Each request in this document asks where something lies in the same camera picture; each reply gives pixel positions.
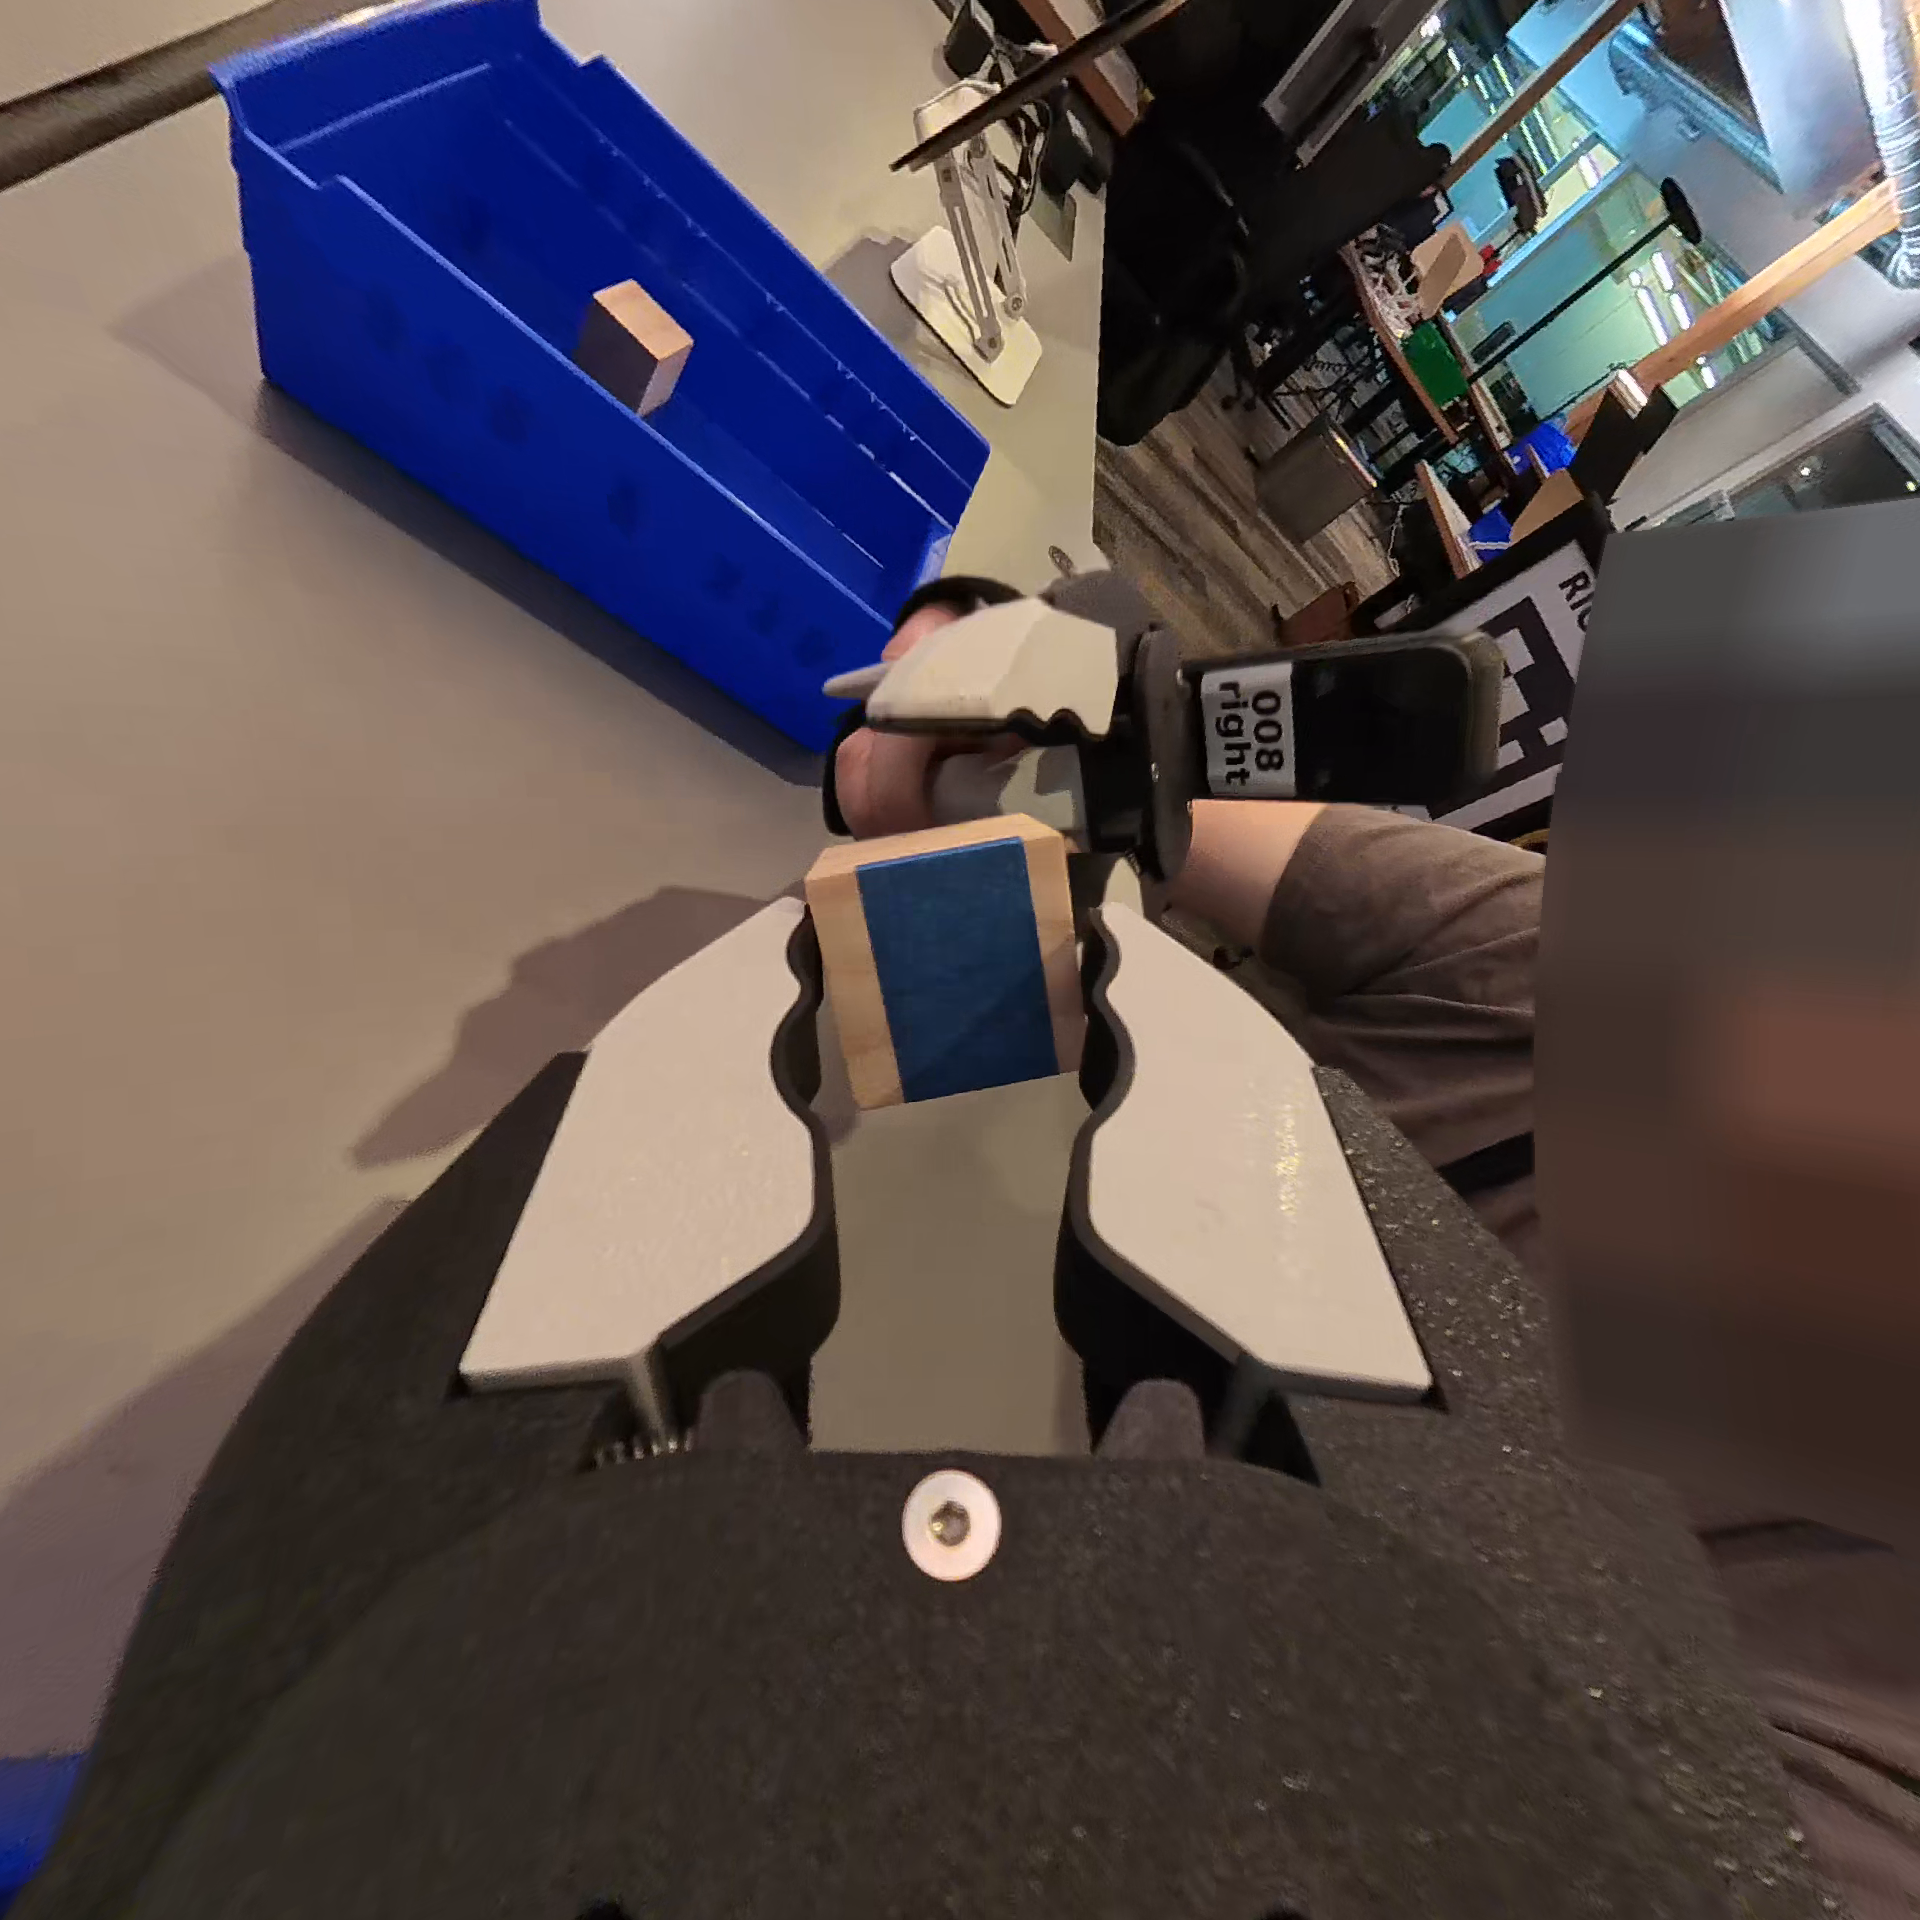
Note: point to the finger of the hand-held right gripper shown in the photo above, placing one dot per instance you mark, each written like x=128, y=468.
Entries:
x=1013, y=781
x=1004, y=669

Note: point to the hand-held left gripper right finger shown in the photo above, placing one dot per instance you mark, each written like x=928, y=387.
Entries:
x=1244, y=1215

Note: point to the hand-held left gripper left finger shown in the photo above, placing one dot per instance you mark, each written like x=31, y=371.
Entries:
x=662, y=1201

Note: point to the wooden cube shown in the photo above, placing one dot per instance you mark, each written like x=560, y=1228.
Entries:
x=944, y=974
x=629, y=340

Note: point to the blue plastic bin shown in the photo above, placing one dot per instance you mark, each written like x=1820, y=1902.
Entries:
x=38, y=1808
x=525, y=494

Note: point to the person's right forearm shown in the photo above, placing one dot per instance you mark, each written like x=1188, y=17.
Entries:
x=1395, y=974

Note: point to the person's right hand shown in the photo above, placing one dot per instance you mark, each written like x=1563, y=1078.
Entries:
x=893, y=788

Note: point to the white document stand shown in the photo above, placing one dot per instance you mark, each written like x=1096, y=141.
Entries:
x=975, y=285

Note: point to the black office chair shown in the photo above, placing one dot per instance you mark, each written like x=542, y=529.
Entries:
x=1202, y=271

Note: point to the wooden table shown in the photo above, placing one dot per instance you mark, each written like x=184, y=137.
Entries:
x=1118, y=83

